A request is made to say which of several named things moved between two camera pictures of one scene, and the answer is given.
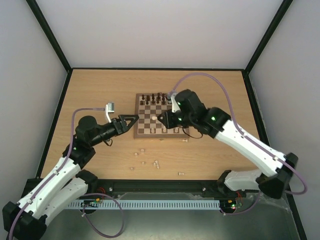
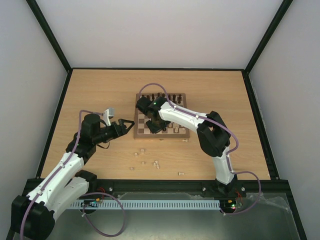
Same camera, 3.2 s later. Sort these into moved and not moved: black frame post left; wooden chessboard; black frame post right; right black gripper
Moved: right black gripper
Not moved: wooden chessboard; black frame post left; black frame post right
